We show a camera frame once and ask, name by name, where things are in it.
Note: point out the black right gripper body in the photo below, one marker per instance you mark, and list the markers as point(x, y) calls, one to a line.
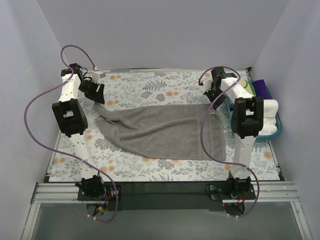
point(217, 97)

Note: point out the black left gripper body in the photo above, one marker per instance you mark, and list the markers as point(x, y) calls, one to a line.
point(92, 90)

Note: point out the grey terry towel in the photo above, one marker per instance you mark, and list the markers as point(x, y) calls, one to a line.
point(181, 132)

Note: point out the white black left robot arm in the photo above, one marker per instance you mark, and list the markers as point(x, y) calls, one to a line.
point(72, 122)

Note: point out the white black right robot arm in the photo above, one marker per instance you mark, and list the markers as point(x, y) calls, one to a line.
point(238, 184)

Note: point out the yellow green rolled towel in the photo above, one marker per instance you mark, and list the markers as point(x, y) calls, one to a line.
point(247, 85)

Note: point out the purple rolled towel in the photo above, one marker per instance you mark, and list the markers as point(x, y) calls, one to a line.
point(261, 89)

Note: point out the white folded towel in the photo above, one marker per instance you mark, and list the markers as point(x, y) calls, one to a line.
point(270, 109)

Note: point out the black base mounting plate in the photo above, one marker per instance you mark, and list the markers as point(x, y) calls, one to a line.
point(113, 201)

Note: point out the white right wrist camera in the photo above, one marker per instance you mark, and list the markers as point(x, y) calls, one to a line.
point(207, 83)

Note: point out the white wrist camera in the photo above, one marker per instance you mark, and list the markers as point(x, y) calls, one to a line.
point(96, 75)
point(207, 83)

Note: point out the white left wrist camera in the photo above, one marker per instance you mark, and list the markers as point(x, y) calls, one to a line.
point(96, 75)

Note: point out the aluminium frame rail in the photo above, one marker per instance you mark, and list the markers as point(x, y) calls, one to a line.
point(268, 191)

